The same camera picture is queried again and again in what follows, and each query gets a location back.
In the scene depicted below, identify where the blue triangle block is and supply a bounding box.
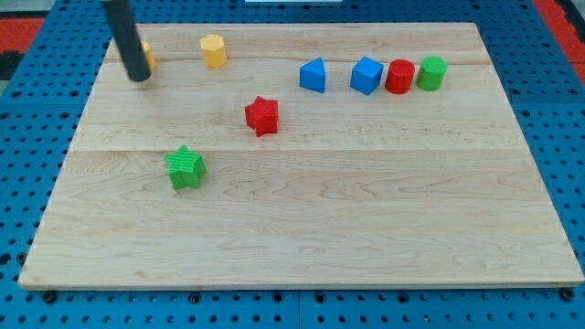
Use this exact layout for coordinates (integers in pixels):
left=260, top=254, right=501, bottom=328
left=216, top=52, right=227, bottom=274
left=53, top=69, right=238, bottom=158
left=299, top=58, right=326, bottom=93

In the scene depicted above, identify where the wooden board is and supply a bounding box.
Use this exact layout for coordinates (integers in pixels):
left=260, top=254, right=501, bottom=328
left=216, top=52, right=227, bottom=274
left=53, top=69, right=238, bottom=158
left=19, top=23, right=584, bottom=291

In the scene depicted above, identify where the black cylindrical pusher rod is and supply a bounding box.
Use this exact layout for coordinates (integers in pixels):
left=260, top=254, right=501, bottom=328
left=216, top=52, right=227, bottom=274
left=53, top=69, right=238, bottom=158
left=101, top=0, right=151, bottom=82

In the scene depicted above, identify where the yellow hexagon block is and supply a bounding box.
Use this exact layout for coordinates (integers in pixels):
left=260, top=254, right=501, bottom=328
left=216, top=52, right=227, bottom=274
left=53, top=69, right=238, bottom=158
left=199, top=35, right=228, bottom=69

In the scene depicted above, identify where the green cylinder block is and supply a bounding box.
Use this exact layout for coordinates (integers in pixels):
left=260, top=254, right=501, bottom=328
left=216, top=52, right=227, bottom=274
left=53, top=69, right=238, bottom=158
left=416, top=56, right=448, bottom=91

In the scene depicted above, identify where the yellow heart block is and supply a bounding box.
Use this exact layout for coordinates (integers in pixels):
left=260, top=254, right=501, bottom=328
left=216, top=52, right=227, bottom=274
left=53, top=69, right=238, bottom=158
left=141, top=41, right=157, bottom=70

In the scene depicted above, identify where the blue cube block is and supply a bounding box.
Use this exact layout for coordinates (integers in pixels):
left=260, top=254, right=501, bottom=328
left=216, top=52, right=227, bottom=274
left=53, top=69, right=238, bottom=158
left=350, top=57, right=384, bottom=95

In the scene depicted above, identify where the green star block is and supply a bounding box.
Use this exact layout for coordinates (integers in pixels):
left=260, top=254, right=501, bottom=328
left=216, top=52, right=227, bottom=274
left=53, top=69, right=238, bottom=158
left=164, top=145, right=207, bottom=190

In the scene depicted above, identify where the red cylinder block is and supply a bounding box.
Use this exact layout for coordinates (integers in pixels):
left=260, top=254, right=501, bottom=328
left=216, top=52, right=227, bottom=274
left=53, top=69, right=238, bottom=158
left=385, top=58, right=415, bottom=94

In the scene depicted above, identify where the red star block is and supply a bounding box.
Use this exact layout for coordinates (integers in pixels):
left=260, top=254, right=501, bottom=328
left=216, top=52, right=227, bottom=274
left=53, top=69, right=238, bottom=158
left=245, top=96, right=279, bottom=137

